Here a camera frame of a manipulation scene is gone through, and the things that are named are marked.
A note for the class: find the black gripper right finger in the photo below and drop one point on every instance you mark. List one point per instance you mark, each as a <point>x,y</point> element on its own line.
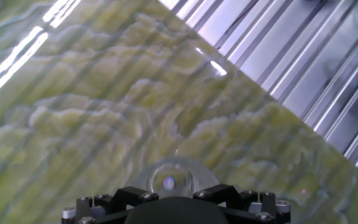
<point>250,202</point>

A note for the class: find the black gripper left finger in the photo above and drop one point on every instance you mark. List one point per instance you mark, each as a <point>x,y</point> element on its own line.
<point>110,202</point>

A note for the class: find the green marble pattern mat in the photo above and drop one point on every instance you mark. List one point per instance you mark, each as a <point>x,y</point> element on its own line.
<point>135,109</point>

